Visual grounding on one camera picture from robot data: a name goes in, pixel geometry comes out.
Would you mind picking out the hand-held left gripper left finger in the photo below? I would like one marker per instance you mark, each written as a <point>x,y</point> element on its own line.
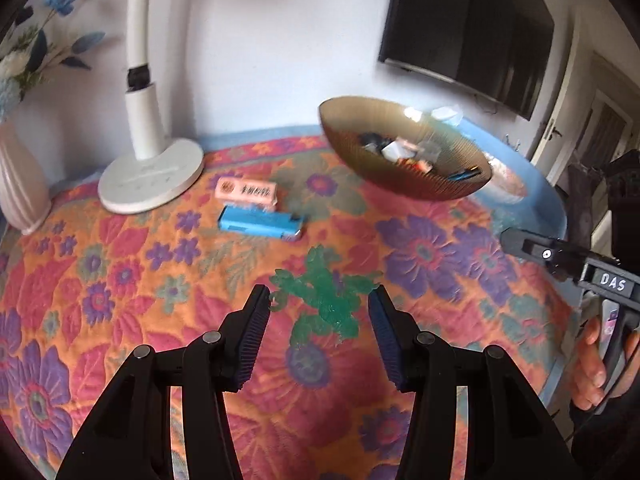
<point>252,330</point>

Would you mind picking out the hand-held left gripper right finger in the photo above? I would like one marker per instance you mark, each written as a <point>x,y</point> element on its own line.
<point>387,335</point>

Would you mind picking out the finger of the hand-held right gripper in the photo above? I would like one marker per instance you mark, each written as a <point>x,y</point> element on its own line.
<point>540,252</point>

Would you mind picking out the green plastic gecko toy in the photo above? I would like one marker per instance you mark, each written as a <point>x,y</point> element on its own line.
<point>325,295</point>

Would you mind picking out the black cartoon print lighter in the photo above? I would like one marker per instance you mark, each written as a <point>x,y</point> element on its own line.
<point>466,175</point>

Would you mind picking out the brown ribbed glass bowl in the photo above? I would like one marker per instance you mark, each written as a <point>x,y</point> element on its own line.
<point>400,180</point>

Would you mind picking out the white charger plug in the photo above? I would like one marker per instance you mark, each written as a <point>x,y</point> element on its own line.
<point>397,149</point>

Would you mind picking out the black battery box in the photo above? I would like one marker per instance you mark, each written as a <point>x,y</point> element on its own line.
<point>371,141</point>

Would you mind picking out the person's right hand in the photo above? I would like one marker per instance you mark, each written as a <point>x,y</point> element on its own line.
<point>589,365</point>

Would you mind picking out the clear plastic packet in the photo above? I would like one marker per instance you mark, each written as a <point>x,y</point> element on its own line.
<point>510,182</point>

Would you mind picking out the dark hanging garment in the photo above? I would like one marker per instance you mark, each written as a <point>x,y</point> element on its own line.
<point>622,200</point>

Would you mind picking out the blue lighter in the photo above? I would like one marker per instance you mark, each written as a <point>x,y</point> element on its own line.
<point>260,222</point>

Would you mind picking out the floral patterned cloth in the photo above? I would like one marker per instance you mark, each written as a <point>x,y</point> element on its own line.
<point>150,280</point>

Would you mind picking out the white door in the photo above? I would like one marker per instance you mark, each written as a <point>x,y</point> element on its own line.
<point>585,125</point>

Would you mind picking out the pink eraser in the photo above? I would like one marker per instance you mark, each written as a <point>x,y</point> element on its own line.
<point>245,192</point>

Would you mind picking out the white tissue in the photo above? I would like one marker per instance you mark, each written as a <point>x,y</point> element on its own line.
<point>442,114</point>

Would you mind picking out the white desk lamp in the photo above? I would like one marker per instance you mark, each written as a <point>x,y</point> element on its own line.
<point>150,175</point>

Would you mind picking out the white ribbed vase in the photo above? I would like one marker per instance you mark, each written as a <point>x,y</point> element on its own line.
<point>22,185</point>

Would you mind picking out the blue and white artificial flowers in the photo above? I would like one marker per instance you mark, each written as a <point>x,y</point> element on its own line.
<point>30,55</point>

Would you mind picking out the black wall television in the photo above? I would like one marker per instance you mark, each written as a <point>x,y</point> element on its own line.
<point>470,25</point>

